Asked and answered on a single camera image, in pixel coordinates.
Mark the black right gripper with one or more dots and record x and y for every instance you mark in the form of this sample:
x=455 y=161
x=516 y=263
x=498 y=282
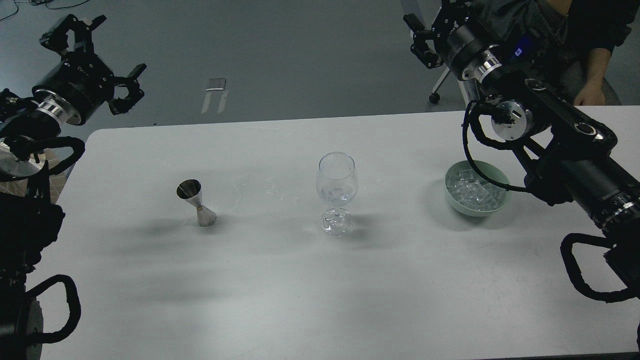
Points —
x=462 y=41

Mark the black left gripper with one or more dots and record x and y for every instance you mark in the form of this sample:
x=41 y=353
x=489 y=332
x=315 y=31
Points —
x=84 y=81

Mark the clear ice cubes pile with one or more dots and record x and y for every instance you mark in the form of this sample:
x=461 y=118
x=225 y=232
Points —
x=474 y=192

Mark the steel cocktail jigger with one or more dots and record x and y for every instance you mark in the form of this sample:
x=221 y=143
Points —
x=190 y=191

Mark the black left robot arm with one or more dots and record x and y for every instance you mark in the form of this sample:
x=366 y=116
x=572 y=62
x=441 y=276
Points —
x=33 y=150

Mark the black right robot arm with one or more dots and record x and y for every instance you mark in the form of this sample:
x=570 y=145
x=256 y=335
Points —
x=565 y=153

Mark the clear wine glass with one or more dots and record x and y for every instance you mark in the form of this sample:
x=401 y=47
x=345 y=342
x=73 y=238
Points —
x=337 y=185

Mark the person's hand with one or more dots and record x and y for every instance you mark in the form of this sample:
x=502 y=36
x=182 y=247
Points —
x=591 y=94

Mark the person in dark jacket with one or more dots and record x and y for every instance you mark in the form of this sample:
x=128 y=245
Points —
x=569 y=42

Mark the green bowl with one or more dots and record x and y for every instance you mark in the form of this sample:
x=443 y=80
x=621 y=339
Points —
x=464 y=165

